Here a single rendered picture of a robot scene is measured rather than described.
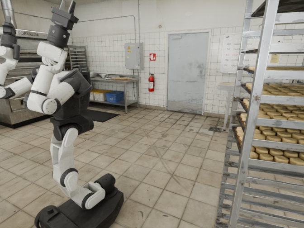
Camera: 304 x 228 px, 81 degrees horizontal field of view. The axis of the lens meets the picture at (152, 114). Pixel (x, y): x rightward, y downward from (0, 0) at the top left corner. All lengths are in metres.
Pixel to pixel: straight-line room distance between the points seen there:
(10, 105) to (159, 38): 3.74
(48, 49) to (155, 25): 4.28
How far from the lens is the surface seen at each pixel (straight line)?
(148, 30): 5.19
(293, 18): 0.79
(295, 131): 1.03
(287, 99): 0.80
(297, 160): 0.97
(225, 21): 4.66
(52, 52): 1.01
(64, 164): 1.49
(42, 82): 0.97
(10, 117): 4.75
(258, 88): 0.74
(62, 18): 1.01
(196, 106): 4.87
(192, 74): 4.76
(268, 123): 0.81
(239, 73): 1.18
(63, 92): 1.06
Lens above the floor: 1.47
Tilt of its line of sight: 18 degrees down
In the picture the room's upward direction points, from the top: straight up
